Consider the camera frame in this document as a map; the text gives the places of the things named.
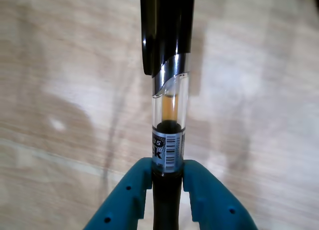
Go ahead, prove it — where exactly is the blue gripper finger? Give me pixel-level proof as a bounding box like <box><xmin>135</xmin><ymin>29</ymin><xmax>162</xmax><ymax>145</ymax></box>
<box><xmin>183</xmin><ymin>159</ymin><xmax>259</xmax><ymax>230</ymax></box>
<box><xmin>83</xmin><ymin>158</ymin><xmax>153</xmax><ymax>230</ymax></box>

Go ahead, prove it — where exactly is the black retractable pen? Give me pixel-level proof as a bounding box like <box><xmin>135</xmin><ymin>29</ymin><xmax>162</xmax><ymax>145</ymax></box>
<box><xmin>139</xmin><ymin>0</ymin><xmax>195</xmax><ymax>230</ymax></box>

